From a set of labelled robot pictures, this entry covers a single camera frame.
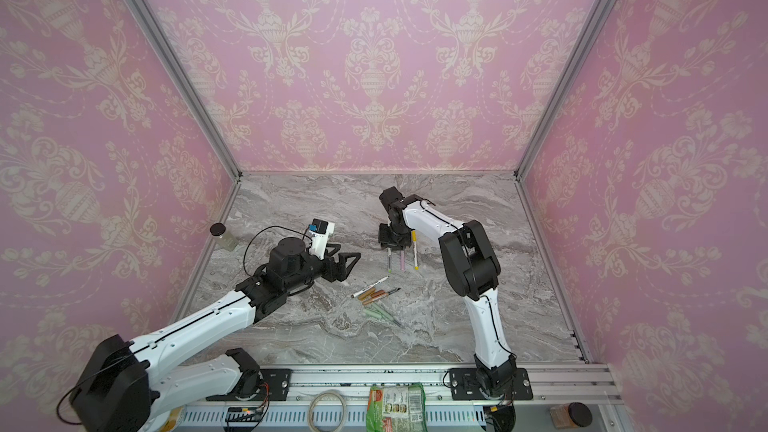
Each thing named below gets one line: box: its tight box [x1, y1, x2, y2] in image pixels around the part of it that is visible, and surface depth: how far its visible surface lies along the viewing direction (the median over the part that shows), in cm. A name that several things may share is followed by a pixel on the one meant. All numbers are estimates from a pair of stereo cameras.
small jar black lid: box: [209, 222, 226, 236], surface depth 94 cm
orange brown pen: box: [362, 287, 401, 305], surface depth 91 cm
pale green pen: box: [371, 303, 402, 327], surface depth 87 cm
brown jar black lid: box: [549, 402, 593, 429], surface depth 64 cm
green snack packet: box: [366, 383, 428, 432], surface depth 71 cm
